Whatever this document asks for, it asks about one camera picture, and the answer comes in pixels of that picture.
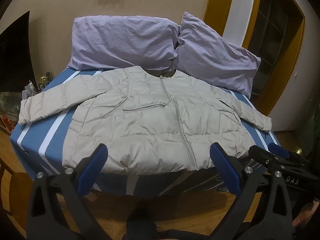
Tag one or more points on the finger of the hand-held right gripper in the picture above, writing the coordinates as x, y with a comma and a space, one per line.
278, 149
262, 157

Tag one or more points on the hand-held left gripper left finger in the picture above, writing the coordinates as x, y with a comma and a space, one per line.
92, 171

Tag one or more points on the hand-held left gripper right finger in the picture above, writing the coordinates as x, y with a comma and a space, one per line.
225, 170

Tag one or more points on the beige puffer jacket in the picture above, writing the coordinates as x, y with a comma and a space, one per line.
150, 115

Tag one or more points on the person's right hand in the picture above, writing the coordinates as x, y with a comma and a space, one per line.
307, 213

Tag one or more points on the blue striped bed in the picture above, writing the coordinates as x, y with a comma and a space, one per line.
32, 140

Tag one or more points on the wooden chair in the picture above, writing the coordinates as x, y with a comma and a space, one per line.
11, 187

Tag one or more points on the red packet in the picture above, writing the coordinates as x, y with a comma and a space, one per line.
7, 123

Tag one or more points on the cluster of dark bottles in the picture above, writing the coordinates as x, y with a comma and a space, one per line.
45, 80

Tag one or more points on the lavender pillow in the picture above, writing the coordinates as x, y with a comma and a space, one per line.
122, 42
212, 55

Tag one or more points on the dark panelled door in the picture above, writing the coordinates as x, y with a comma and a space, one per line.
271, 30

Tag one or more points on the black television screen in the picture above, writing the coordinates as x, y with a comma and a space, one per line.
15, 55

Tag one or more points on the wooden door frame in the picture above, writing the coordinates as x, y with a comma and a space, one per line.
287, 67

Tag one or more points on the wooden wall trim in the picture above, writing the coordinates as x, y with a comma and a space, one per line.
220, 0

